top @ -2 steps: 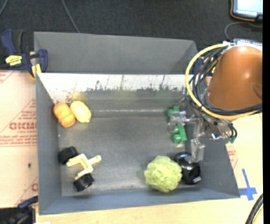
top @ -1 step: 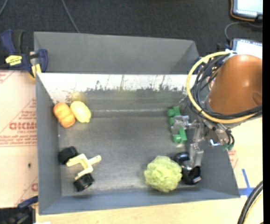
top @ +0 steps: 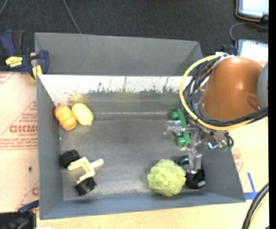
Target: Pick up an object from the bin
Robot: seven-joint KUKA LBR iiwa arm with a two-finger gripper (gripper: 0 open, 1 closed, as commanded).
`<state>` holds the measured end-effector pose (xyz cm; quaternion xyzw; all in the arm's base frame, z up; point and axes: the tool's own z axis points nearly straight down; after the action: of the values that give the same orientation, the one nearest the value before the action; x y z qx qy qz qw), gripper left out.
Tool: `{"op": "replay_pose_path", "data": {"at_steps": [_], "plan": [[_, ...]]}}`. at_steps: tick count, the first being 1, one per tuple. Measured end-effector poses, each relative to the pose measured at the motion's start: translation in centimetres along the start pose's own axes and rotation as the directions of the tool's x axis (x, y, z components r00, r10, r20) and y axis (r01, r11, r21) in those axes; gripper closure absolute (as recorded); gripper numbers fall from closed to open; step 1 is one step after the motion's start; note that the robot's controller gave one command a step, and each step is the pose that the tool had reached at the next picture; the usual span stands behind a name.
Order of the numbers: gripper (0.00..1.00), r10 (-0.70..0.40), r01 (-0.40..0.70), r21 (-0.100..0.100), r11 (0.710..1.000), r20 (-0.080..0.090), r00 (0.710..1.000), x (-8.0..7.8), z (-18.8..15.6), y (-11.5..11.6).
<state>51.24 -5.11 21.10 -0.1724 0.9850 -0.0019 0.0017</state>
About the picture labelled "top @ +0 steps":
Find light green mesh sponge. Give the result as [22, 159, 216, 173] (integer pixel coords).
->
[147, 159, 187, 198]

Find brown cardboard board red print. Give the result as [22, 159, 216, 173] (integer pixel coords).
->
[0, 71, 40, 214]

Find black toy wheel pair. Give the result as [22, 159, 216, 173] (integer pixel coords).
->
[177, 155, 206, 189]

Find orange toy pumpkin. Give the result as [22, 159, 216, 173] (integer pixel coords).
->
[54, 104, 78, 131]

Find cream toy axle black wheels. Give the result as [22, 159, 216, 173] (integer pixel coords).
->
[59, 149, 104, 197]

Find green toy axle green wheels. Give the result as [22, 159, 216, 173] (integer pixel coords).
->
[170, 108, 192, 146]

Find grey metal bin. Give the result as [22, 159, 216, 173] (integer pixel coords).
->
[34, 31, 246, 220]

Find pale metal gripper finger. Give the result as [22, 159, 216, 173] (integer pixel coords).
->
[164, 120, 188, 138]
[187, 147, 203, 172]

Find yellow toy lemon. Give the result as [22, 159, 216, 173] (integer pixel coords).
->
[71, 103, 94, 126]

